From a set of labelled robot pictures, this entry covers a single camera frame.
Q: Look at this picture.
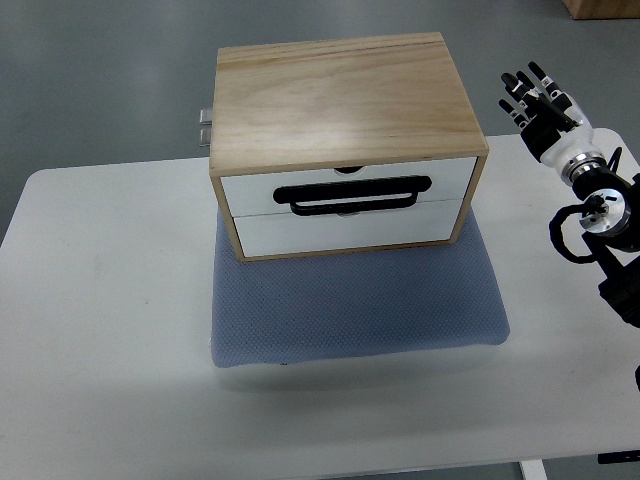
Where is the white bottom drawer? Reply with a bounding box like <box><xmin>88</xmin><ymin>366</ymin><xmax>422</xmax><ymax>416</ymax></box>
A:
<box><xmin>235</xmin><ymin>200</ymin><xmax>462</xmax><ymax>257</ymax></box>

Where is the white table leg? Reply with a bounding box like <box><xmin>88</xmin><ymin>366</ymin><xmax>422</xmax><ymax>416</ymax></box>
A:
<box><xmin>519</xmin><ymin>459</ymin><xmax>548</xmax><ymax>480</ymax></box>

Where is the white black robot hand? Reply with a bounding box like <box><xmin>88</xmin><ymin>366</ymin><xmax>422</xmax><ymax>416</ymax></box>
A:
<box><xmin>499</xmin><ymin>62</ymin><xmax>606</xmax><ymax>175</ymax></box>

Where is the wooden drawer cabinet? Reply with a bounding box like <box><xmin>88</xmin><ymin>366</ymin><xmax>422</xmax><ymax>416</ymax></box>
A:
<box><xmin>209</xmin><ymin>33</ymin><xmax>489</xmax><ymax>261</ymax></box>

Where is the blue mesh mat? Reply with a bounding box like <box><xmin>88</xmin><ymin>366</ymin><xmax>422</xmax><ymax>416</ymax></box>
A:
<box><xmin>211</xmin><ymin>217</ymin><xmax>510</xmax><ymax>368</ymax></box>

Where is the white drawer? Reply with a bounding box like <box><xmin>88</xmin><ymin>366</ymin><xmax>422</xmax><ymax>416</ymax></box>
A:
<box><xmin>235</xmin><ymin>200</ymin><xmax>462</xmax><ymax>257</ymax></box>
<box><xmin>221</xmin><ymin>157</ymin><xmax>476</xmax><ymax>217</ymax></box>

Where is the black metal drawer handle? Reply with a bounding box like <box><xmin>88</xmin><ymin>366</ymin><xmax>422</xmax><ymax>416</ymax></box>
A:
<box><xmin>272</xmin><ymin>175</ymin><xmax>432</xmax><ymax>217</ymax></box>

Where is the white top drawer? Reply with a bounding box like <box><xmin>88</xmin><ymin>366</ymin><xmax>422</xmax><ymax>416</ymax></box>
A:
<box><xmin>221</xmin><ymin>157</ymin><xmax>476</xmax><ymax>217</ymax></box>

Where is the black table control panel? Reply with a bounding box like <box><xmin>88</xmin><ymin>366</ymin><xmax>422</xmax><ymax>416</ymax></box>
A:
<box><xmin>597</xmin><ymin>450</ymin><xmax>640</xmax><ymax>465</ymax></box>

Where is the metal clamp behind cabinet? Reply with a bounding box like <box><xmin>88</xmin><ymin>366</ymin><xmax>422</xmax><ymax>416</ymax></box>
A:
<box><xmin>199</xmin><ymin>107</ymin><xmax>213</xmax><ymax>147</ymax></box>

